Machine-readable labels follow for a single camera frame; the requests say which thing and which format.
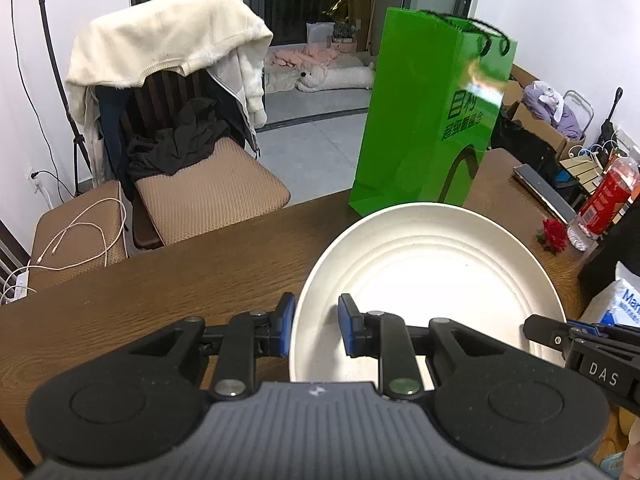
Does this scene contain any black tripod stand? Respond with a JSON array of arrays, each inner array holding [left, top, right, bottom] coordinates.
[[38, 0, 91, 196]]

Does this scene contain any black garment on seat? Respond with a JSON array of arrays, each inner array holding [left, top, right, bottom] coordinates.
[[127, 98, 232, 181]]

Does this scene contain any red artificial flower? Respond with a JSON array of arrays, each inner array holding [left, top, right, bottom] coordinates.
[[536, 219, 568, 255]]

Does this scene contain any cream jacket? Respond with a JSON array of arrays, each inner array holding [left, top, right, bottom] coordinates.
[[65, 0, 272, 184]]

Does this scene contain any cream plate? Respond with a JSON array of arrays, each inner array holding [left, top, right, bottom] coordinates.
[[288, 203, 565, 382]]

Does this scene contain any red label plastic bottle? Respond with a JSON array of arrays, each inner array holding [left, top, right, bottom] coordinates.
[[566, 146, 639, 252]]

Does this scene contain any cardboard box with clutter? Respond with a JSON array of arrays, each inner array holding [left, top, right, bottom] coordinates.
[[501, 64, 594, 160]]

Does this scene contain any green paper bag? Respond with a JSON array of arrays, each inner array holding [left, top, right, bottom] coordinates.
[[349, 8, 518, 216]]

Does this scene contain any blue tissue box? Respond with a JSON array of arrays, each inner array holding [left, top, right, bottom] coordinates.
[[580, 262, 640, 328]]

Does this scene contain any right hand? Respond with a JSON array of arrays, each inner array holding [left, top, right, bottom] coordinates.
[[620, 417, 640, 480]]

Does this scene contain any white plush toy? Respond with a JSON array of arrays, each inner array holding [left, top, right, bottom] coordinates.
[[295, 65, 375, 93]]

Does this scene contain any dark wooden chair left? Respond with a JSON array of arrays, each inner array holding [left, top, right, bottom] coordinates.
[[1, 181, 128, 304]]

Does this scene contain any chair with clothes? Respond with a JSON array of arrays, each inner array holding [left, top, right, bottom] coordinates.
[[96, 70, 291, 249]]

